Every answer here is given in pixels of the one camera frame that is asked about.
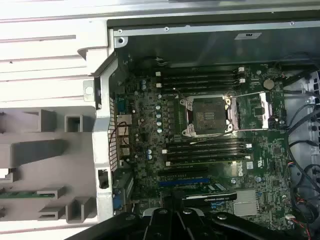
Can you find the teal serial port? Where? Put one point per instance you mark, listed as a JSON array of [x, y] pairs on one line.
[[120, 105]]

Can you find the silver ethernet port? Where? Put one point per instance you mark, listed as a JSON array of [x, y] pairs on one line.
[[124, 119]]

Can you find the RAM slot white clips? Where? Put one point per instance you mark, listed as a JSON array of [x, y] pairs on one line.
[[207, 148], [200, 82], [200, 71], [207, 160]]

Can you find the blue expansion slot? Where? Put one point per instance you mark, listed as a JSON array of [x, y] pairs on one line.
[[185, 182]]

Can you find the white case wall sticker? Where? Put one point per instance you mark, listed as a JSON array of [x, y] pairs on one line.
[[247, 35]]

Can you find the green RAM stick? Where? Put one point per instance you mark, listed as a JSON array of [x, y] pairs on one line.
[[22, 195]]

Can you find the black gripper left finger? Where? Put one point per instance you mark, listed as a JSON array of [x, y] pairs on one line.
[[162, 225]]

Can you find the black open PC case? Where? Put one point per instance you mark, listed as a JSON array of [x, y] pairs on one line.
[[175, 42]]

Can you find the CPU socket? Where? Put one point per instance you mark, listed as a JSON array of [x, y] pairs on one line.
[[207, 116]]

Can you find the silver chipset heatsink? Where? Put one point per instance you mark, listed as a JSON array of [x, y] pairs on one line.
[[245, 202]]

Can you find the silver drive cage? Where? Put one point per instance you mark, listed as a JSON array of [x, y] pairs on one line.
[[313, 101]]

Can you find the black expansion slot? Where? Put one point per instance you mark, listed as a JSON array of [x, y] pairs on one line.
[[182, 173]]

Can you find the grey parts rack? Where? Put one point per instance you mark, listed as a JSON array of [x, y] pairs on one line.
[[50, 160]]

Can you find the metal socket cover frame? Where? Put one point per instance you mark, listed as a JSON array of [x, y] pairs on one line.
[[265, 98]]

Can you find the silver USB port block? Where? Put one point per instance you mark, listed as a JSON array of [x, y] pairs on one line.
[[124, 131]]

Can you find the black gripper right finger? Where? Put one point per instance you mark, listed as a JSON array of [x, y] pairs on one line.
[[197, 225]]

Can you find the silver coin battery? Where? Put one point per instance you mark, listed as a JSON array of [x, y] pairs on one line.
[[268, 84]]

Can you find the blue top capacitor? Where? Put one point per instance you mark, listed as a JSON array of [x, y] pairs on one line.
[[159, 130], [158, 107], [158, 115], [159, 123]]

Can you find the green motherboard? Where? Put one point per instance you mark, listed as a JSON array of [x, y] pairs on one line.
[[265, 155]]

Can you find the black graphics card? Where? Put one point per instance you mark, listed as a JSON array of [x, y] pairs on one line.
[[212, 193]]

